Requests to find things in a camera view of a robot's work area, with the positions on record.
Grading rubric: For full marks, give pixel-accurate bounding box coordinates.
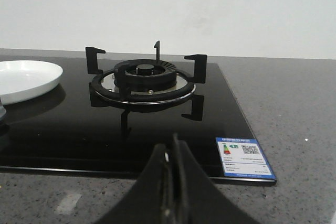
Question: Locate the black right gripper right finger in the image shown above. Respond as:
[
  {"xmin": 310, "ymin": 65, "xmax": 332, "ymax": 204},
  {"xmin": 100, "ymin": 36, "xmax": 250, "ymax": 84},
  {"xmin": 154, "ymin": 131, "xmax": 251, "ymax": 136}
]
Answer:
[{"xmin": 172, "ymin": 134, "xmax": 258, "ymax": 223}]

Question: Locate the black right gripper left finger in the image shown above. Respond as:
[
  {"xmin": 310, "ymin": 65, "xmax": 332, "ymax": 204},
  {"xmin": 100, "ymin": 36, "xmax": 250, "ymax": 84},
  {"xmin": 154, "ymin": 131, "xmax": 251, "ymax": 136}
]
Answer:
[{"xmin": 96, "ymin": 144, "xmax": 173, "ymax": 223}]

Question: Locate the white round plate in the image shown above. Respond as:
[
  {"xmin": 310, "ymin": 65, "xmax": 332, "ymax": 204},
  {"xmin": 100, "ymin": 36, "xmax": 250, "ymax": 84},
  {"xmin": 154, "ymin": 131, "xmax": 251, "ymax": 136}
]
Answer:
[{"xmin": 1, "ymin": 60, "xmax": 63, "ymax": 105}]

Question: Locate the blue energy label sticker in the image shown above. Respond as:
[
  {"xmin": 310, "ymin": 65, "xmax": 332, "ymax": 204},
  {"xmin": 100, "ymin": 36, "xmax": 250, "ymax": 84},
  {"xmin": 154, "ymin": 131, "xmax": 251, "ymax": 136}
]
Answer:
[{"xmin": 216, "ymin": 137, "xmax": 276, "ymax": 180}]

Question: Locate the black glass gas cooktop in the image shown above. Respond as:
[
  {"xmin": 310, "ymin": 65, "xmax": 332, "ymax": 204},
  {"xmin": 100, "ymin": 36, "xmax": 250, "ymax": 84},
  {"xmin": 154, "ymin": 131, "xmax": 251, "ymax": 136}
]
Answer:
[{"xmin": 0, "ymin": 55, "xmax": 278, "ymax": 187}]

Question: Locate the black right burner grate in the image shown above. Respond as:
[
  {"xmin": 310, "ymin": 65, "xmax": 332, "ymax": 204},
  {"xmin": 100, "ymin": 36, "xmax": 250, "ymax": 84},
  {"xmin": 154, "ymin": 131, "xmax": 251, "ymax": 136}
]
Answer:
[{"xmin": 85, "ymin": 40, "xmax": 208, "ymax": 106}]

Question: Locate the black right gas burner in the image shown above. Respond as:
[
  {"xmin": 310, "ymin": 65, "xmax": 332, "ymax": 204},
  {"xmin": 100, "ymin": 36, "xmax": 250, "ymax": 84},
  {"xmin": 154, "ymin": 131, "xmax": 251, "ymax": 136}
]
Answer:
[{"xmin": 113, "ymin": 59, "xmax": 177, "ymax": 92}]

